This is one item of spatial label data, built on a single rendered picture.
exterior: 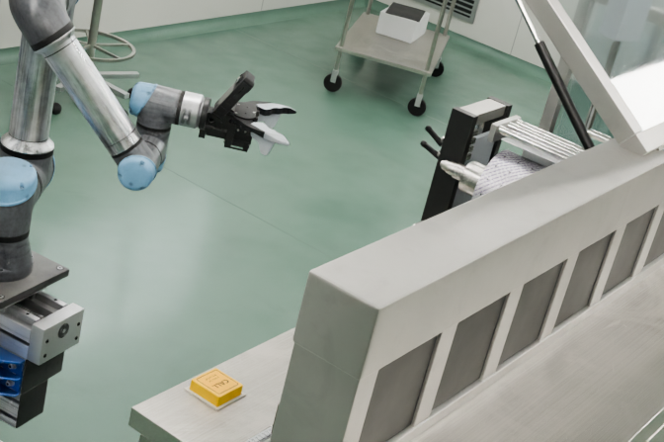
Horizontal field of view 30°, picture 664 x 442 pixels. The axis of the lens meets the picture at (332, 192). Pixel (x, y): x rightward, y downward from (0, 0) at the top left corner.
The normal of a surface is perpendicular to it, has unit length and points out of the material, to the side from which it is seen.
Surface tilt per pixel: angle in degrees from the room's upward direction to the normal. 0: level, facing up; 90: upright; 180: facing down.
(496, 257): 90
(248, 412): 0
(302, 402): 90
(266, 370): 0
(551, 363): 0
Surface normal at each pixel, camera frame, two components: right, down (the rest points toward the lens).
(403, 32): -0.33, 0.31
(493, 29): -0.57, 0.21
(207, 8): 0.79, 0.40
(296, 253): 0.22, -0.89
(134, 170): -0.04, 0.40
